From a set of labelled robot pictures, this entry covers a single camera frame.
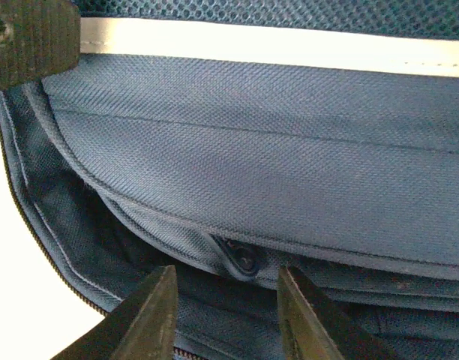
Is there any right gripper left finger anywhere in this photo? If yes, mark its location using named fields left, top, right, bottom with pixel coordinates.
left=54, top=265, right=178, bottom=359

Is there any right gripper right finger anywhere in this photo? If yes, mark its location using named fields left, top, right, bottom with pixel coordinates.
left=277, top=267, right=398, bottom=360

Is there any navy blue student backpack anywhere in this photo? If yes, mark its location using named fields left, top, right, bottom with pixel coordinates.
left=0, top=1, right=459, bottom=359

